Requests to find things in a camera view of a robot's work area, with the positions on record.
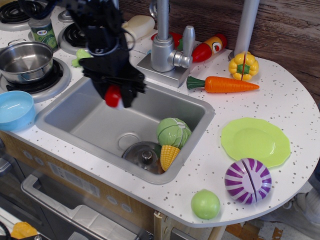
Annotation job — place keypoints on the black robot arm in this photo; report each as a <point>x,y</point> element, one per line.
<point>97,19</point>

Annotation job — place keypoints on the light blue plastic bowl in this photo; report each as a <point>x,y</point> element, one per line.
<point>17,111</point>

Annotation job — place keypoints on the green toy can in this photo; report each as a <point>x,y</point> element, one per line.
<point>42,31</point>

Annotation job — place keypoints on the purple white toy onion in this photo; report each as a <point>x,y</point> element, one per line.
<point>248,181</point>

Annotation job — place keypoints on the silver toy sink basin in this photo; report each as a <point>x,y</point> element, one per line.
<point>81,117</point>

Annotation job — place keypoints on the yellow toy corn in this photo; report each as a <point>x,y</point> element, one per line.
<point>167,156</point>

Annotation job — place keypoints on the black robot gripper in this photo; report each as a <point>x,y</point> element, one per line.
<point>110,65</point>

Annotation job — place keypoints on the steel pot lid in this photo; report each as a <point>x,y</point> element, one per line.
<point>146,155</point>

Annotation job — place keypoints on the green toy lime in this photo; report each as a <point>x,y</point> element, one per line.
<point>205,204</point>

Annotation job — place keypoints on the red white toy sushi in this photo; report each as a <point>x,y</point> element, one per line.
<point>113,97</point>

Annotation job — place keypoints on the silver post top centre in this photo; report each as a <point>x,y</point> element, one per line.
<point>116,4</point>

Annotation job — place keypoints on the silver stove knob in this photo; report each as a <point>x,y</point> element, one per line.
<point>65,17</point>

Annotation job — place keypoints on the silver vertical post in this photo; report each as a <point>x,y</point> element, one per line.
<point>246,26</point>

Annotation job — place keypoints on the red toy ketchup bottle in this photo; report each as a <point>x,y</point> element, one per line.
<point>208,48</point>

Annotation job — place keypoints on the yellow toy bell pepper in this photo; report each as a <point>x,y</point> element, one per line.
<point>243,66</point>

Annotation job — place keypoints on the cream toy mayonnaise bottle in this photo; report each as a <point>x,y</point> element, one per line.
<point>137,27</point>

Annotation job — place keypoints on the silver toy faucet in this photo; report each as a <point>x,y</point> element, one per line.
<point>164,63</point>

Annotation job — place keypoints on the black coil burner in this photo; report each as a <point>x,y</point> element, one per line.
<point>13,18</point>
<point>71,39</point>
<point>47,87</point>

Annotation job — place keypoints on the black coil burner rear right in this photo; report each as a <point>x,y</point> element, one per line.
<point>71,39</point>

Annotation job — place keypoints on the light green toy broccoli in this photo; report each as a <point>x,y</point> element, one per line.
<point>80,54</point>

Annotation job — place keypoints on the black coil burner front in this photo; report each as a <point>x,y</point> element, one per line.
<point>47,87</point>

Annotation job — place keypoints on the light green plastic plate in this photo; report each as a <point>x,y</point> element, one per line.
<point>257,139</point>

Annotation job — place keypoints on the steel cooking pot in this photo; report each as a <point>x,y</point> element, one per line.
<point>26,62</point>

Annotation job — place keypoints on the black coil burner rear left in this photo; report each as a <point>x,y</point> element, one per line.
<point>13,18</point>

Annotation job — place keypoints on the green toy cabbage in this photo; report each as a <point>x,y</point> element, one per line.
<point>173,132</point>

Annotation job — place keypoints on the yellow object lower left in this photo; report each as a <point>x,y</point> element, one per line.
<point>23,230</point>

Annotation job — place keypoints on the toy oven door handle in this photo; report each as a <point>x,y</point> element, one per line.
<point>70,218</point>

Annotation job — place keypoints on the orange toy carrot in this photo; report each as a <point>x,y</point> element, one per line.
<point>216,84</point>

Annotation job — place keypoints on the red toy pepper behind faucet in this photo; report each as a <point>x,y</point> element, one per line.
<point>174,42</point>

